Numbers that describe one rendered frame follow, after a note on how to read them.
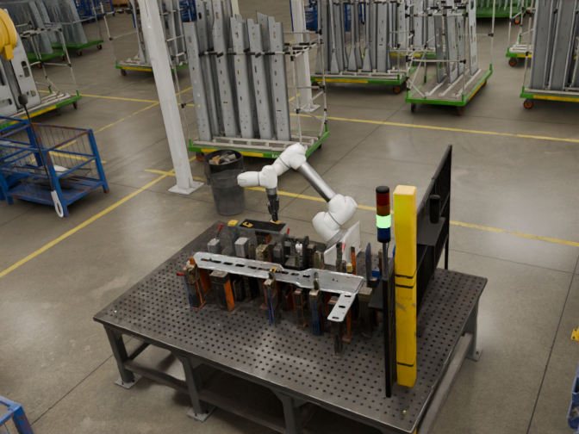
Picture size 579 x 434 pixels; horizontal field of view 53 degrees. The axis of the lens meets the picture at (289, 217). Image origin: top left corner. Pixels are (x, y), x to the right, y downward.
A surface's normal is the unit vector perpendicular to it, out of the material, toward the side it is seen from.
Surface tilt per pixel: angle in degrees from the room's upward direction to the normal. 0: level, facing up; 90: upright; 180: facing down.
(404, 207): 90
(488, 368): 0
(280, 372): 0
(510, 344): 0
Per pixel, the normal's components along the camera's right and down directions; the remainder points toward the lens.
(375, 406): -0.11, -0.87
